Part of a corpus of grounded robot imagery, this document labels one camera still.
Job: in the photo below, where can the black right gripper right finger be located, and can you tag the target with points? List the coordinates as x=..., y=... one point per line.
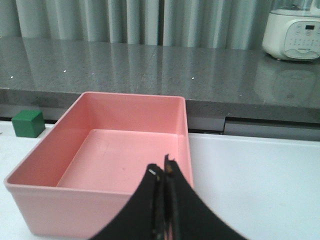
x=187, y=217

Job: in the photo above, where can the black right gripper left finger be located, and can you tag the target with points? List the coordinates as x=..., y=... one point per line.
x=142, y=217

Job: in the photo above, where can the pink plastic bin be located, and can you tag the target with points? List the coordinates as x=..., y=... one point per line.
x=85, y=169

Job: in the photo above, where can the grey stone counter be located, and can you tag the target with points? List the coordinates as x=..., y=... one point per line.
x=227, y=91

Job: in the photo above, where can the green cube block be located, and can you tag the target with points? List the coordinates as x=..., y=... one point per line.
x=28, y=123

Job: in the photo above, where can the grey curtain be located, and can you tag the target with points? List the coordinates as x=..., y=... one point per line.
x=224, y=24

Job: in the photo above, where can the white rice cooker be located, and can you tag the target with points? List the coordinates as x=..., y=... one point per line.
x=292, y=30

